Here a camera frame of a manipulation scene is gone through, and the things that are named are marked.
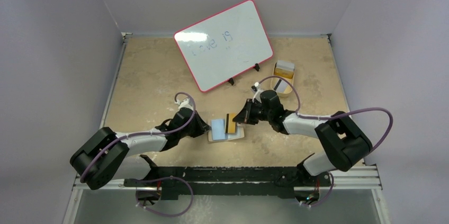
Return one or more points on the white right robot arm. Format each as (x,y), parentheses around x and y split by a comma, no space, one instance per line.
(344,144)

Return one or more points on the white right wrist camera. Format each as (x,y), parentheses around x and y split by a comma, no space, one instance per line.
(257,90)

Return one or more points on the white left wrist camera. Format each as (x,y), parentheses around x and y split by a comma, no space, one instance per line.
(186,103)

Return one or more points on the stack of grey cards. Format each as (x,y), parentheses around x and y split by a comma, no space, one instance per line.
(284,69)

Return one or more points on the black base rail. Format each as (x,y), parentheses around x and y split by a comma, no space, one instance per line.
(284,182)

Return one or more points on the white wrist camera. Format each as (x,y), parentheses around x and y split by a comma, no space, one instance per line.
(257,90)
(186,103)

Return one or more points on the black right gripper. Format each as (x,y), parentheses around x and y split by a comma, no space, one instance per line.
(248,112)

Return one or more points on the gold credit card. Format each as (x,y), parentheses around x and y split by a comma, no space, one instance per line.
(230,124)

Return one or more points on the pink framed whiteboard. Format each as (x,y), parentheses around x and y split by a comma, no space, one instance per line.
(224,45)

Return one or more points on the grey card with stripe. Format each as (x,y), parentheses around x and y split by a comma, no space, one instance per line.
(281,86)

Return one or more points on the black whiteboard stand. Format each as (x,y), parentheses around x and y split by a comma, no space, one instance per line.
(231,81)

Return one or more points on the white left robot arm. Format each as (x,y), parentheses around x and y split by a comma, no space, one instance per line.
(100,158)

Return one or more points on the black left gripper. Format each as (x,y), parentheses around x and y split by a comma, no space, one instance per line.
(201,127)

